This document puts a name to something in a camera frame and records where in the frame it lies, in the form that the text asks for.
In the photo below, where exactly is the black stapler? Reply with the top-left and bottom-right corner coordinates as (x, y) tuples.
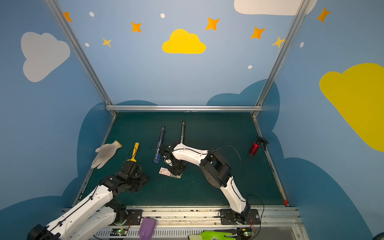
(180, 121), (186, 144)

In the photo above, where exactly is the red white staple box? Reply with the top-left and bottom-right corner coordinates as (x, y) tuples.
(159, 167), (181, 179)

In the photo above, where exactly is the red spray bottle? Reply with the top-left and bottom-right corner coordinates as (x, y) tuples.
(249, 136), (269, 156)

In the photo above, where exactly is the right green circuit board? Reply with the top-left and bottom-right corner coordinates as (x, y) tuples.
(237, 228), (254, 239)

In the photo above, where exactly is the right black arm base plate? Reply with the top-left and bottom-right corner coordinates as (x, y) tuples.
(218, 209), (261, 225)

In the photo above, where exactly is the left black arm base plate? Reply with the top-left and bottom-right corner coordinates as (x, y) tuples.
(112, 209), (143, 226)

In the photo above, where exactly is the aluminium frame post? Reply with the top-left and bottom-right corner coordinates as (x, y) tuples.
(45, 0), (113, 107)
(252, 0), (312, 120)

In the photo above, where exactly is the aluminium frame rear crossbar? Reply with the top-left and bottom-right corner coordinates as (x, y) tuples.
(106, 105), (263, 112)

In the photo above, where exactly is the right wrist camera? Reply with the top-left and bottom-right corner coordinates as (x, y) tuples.
(159, 143), (173, 158)

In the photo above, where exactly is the aluminium front rail bed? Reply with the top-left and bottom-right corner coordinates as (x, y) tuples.
(89, 206), (309, 240)

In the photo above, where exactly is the green work glove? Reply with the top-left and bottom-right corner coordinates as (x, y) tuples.
(188, 230), (238, 240)

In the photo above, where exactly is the yellow plastic scoop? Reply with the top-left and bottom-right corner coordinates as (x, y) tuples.
(129, 143), (140, 162)

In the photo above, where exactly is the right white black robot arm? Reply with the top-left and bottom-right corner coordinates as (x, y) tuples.
(159, 143), (251, 224)

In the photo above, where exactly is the white knit work glove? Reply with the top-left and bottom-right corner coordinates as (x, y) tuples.
(91, 141), (122, 169)

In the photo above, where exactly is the left green circuit board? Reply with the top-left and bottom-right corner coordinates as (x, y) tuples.
(110, 229), (129, 237)

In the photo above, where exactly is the aluminium frame left post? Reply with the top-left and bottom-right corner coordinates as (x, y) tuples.
(45, 0), (113, 107)

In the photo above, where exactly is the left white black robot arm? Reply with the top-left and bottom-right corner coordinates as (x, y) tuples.
(27, 170), (150, 240)

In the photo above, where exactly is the green circuit board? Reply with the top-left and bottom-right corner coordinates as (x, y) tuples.
(237, 228), (254, 239)
(110, 229), (129, 237)

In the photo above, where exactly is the aluminium frame right post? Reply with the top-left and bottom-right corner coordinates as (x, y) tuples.
(252, 0), (312, 120)

